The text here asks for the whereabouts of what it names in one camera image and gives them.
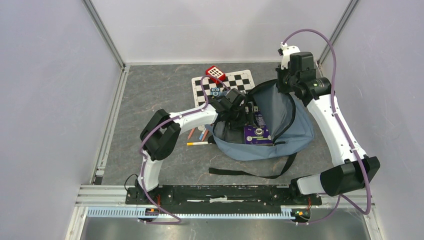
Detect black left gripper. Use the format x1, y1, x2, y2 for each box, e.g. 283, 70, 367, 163
228, 102, 259, 132

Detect purple cover book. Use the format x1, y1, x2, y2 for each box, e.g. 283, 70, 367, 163
243, 111, 273, 146

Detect blue student backpack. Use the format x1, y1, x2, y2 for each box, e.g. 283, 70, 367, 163
207, 79, 315, 179

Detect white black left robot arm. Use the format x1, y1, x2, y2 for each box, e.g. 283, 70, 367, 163
137, 88, 248, 204

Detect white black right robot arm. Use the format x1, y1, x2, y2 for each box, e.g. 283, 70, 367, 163
276, 48, 381, 204

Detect black white checkerboard mat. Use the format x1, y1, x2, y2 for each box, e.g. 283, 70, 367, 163
191, 69, 256, 132

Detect blue owl eraser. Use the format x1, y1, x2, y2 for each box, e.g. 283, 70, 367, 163
210, 87, 222, 99

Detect red pencil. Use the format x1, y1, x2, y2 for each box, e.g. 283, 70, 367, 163
201, 129, 209, 142

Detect yellow tipped pencil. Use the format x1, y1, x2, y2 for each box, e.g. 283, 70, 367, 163
186, 141, 210, 146

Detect light blue pencil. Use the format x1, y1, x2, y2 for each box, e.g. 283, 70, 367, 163
198, 129, 207, 141

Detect red calculator toy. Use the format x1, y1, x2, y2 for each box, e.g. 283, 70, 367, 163
205, 65, 226, 85

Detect orange pencil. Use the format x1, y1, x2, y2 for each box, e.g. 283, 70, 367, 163
187, 128, 196, 140

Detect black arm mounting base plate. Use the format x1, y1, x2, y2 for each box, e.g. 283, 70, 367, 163
125, 184, 323, 216

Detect white slotted cable duct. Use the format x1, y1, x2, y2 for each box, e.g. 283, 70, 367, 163
86, 206, 294, 220

